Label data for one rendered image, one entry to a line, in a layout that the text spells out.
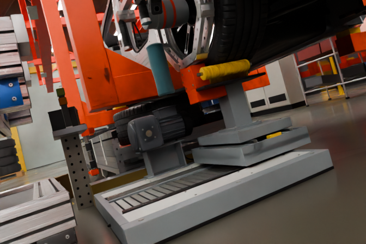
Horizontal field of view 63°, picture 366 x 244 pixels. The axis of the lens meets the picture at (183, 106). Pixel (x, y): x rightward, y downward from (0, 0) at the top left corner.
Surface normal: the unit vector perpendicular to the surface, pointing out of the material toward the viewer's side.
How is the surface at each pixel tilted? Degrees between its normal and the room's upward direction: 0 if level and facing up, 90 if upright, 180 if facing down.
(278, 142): 90
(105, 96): 90
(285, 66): 90
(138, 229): 90
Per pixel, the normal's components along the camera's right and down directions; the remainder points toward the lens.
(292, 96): 0.43, -0.16
